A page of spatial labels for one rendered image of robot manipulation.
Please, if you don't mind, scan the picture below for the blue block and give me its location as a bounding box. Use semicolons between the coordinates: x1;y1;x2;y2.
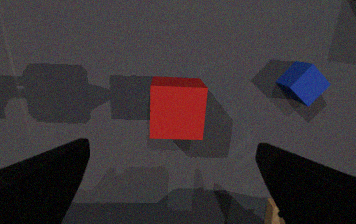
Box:
276;61;331;106

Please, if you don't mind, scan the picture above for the red block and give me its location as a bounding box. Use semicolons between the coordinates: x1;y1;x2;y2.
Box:
150;76;208;140

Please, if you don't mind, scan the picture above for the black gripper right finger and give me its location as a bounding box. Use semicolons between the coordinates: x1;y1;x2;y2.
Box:
255;143;356;224

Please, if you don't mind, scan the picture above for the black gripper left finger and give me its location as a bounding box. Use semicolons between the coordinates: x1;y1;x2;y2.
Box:
0;139;90;224

